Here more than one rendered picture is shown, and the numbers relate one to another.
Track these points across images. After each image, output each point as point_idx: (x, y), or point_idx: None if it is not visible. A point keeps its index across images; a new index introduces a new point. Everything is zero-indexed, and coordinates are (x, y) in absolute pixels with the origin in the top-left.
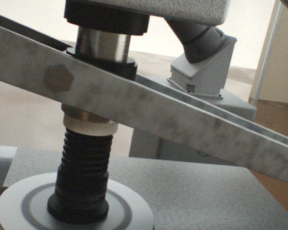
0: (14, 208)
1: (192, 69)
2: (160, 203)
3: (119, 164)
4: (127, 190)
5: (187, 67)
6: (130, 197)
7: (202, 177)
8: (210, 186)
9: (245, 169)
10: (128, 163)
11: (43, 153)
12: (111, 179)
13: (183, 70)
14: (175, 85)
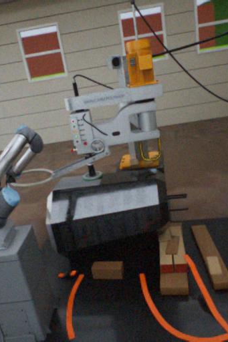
0: (99, 173)
1: (9, 223)
2: (79, 180)
3: (81, 185)
4: (84, 177)
5: (7, 226)
6: (84, 176)
7: (66, 186)
8: (67, 184)
9: (53, 190)
10: (79, 186)
11: (94, 184)
12: (84, 182)
13: (10, 228)
14: (11, 238)
